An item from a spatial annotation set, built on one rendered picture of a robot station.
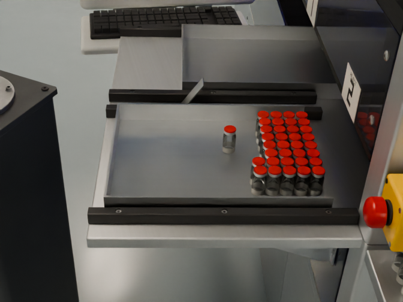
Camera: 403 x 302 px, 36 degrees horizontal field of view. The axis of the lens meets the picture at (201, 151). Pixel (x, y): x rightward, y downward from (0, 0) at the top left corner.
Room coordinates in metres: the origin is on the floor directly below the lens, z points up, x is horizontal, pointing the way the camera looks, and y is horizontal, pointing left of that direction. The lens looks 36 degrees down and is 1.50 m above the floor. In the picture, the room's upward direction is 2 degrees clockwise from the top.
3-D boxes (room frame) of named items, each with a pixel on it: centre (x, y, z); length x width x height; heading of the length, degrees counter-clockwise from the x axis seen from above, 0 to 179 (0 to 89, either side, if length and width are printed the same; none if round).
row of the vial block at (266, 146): (0.82, -0.11, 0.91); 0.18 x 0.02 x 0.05; 3
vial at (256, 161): (0.76, -0.09, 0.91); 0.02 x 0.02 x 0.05
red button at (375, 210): (0.58, -0.23, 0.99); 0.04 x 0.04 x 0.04; 3
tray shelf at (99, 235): (0.99, -0.06, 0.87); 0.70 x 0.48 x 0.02; 3
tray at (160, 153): (0.82, -0.02, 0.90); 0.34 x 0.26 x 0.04; 93
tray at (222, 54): (1.16, -0.12, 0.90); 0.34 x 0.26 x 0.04; 93
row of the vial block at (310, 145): (0.83, -0.18, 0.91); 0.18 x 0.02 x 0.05; 3
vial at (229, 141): (0.85, -0.05, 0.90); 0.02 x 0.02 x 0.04
